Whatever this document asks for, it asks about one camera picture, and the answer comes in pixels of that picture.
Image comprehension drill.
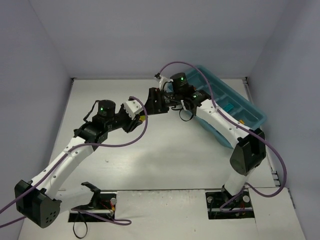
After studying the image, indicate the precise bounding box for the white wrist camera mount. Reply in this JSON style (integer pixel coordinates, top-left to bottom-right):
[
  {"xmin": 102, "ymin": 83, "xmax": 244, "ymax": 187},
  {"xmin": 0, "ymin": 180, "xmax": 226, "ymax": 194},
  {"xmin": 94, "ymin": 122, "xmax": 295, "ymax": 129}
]
[
  {"xmin": 154, "ymin": 72, "xmax": 173, "ymax": 91},
  {"xmin": 123, "ymin": 100, "xmax": 143, "ymax": 120}
]

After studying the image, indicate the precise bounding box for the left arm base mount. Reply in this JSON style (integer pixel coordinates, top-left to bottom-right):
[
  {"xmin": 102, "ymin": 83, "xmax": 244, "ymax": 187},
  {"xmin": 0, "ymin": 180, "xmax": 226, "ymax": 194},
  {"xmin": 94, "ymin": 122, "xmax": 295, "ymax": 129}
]
[{"xmin": 68, "ymin": 182, "xmax": 117, "ymax": 223}]

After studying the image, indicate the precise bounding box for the green yellow blue lego stack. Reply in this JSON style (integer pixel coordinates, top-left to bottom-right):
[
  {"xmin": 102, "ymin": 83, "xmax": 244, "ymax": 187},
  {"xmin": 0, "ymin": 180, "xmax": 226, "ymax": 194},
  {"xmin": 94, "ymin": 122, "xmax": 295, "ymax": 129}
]
[{"xmin": 138, "ymin": 115, "xmax": 146, "ymax": 124}]

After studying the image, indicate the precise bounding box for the teal divided plastic tray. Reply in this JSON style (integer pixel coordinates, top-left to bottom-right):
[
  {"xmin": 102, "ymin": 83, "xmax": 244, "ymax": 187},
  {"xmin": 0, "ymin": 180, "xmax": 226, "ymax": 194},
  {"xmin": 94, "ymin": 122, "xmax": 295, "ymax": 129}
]
[{"xmin": 167, "ymin": 65, "xmax": 267, "ymax": 150}]

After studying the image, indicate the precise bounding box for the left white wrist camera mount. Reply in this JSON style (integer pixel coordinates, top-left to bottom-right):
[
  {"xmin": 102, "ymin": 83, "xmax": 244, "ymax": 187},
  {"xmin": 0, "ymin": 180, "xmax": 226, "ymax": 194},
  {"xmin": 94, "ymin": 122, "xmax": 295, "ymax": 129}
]
[{"xmin": 123, "ymin": 100, "xmax": 143, "ymax": 120}]

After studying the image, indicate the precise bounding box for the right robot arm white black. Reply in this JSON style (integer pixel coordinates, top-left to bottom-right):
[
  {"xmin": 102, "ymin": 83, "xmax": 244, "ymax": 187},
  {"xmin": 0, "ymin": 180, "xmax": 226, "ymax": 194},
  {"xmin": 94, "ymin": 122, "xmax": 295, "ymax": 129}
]
[{"xmin": 145, "ymin": 72, "xmax": 266, "ymax": 200}]

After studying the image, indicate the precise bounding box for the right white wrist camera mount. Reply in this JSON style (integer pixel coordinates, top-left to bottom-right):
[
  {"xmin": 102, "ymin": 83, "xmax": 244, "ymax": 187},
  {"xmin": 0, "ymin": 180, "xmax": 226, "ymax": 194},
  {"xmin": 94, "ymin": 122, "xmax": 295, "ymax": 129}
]
[{"xmin": 154, "ymin": 72, "xmax": 173, "ymax": 91}]

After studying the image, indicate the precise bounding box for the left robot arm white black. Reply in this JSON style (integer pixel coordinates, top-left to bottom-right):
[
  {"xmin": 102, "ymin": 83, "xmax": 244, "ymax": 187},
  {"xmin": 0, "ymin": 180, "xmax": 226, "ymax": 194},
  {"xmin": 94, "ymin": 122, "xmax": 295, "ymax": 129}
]
[{"xmin": 14, "ymin": 96, "xmax": 147, "ymax": 228}]

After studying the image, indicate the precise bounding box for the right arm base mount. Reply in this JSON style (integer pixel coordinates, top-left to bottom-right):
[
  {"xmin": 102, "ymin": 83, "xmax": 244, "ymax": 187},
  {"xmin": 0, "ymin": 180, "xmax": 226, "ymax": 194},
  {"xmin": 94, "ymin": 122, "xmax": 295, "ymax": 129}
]
[{"xmin": 205, "ymin": 189, "xmax": 255, "ymax": 220}]

